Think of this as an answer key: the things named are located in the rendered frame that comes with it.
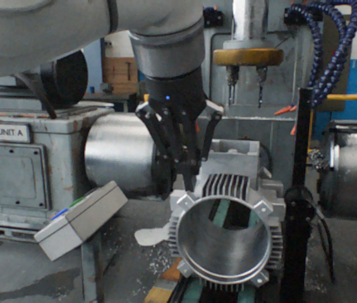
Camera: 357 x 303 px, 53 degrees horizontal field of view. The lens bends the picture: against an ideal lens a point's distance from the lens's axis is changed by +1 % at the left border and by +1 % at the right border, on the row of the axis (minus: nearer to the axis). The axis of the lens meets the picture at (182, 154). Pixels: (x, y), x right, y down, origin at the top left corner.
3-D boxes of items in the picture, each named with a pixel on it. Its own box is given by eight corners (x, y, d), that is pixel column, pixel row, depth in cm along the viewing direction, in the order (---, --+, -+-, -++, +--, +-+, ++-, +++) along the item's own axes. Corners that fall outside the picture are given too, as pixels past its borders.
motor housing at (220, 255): (189, 233, 82) (190, 153, 77) (275, 243, 78) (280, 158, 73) (167, 285, 63) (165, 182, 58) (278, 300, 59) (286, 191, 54)
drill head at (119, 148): (88, 178, 123) (83, 106, 117) (190, 186, 115) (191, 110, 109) (43, 205, 100) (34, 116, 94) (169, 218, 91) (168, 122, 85)
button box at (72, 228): (102, 218, 70) (87, 196, 70) (129, 200, 68) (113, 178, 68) (51, 263, 54) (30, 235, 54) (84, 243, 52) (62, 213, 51)
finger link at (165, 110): (171, 109, 48) (161, 108, 48) (179, 166, 56) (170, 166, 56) (177, 92, 51) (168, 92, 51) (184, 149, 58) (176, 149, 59)
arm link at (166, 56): (138, 5, 46) (148, 48, 50) (114, 38, 39) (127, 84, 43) (208, 1, 43) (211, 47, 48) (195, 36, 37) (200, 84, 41)
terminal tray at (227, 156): (209, 171, 77) (210, 139, 75) (259, 174, 75) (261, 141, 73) (199, 189, 66) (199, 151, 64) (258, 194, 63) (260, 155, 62)
